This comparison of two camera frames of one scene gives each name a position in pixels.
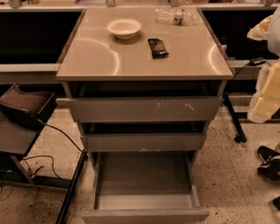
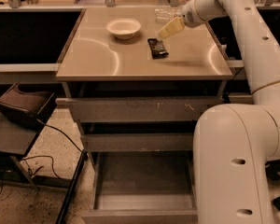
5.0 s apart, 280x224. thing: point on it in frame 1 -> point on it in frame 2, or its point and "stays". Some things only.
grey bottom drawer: (147, 188) stays
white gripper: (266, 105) -> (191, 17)
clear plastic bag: (175, 16) stays
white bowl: (123, 28) stays
